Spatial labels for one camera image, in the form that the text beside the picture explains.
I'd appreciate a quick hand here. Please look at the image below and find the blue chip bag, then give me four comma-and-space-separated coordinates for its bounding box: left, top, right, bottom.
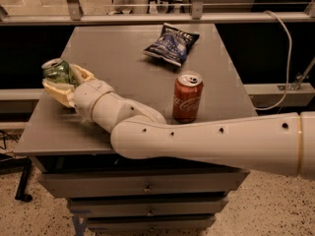
143, 24, 200, 67

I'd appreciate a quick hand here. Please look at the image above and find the white cable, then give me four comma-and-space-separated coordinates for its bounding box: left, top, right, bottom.
253, 10, 293, 112

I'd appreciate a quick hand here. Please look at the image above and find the grey drawer cabinet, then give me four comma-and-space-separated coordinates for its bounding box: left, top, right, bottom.
16, 24, 254, 232

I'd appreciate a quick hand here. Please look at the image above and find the red Coca-Cola can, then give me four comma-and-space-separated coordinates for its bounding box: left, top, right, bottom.
172, 71, 204, 123

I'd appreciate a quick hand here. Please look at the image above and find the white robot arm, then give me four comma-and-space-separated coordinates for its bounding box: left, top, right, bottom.
42, 59, 315, 180

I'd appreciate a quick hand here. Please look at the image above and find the grey metal railing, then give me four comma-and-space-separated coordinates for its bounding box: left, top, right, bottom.
0, 0, 315, 26

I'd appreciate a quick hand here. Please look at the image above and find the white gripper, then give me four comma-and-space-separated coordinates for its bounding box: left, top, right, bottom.
42, 64, 114, 121

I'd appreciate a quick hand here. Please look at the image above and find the green soda can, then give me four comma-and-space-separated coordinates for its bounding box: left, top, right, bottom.
41, 58, 78, 86

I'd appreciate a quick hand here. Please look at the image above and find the black stand leg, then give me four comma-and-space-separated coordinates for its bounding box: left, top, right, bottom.
0, 153, 32, 203

